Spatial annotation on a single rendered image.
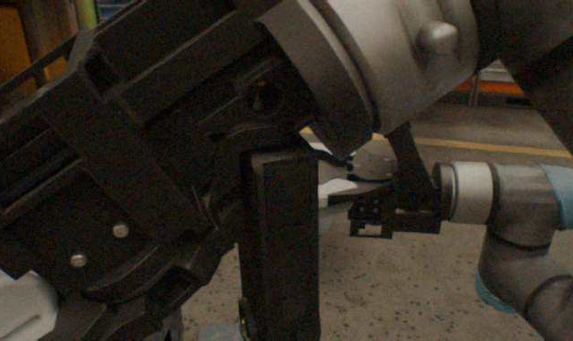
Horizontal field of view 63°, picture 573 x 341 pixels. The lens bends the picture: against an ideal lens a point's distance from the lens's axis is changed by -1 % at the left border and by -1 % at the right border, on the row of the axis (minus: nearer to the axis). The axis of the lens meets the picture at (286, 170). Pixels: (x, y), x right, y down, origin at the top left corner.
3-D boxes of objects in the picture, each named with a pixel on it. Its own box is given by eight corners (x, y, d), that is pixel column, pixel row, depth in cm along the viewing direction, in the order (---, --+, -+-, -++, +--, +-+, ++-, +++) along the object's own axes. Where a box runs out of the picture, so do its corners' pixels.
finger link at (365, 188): (335, 213, 51) (397, 193, 55) (336, 201, 50) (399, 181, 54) (311, 194, 55) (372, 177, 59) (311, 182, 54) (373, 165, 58)
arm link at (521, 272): (512, 342, 56) (533, 269, 51) (459, 282, 66) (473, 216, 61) (566, 329, 58) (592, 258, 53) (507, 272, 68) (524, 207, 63)
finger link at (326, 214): (289, 253, 52) (356, 229, 56) (290, 207, 49) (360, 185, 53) (275, 238, 54) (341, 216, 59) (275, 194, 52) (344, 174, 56)
